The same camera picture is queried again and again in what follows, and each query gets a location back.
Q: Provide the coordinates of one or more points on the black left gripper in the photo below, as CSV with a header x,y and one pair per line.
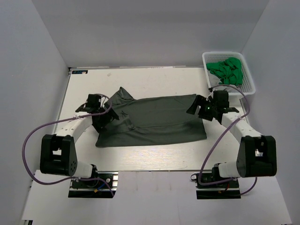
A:
x,y
110,116

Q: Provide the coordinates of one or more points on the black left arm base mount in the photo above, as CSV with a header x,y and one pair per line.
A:
x,y
95,189

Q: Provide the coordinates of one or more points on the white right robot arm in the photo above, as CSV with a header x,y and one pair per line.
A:
x,y
257,155

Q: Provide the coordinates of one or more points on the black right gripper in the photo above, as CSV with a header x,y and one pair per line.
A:
x,y
202,101

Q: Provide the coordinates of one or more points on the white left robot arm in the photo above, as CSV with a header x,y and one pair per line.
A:
x,y
58,153

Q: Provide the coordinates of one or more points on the dark grey t-shirt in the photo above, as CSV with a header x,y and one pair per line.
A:
x,y
151,121

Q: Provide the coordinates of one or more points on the blue label sticker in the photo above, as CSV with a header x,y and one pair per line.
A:
x,y
79,72

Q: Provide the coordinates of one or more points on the light grey t-shirt in basket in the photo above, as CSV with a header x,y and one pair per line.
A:
x,y
214,81

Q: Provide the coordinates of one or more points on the white plastic mesh basket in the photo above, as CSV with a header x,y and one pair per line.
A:
x,y
247,87

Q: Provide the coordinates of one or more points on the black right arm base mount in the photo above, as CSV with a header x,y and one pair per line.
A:
x,y
225,190

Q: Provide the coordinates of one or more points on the green t-shirt in basket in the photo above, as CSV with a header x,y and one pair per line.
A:
x,y
229,71

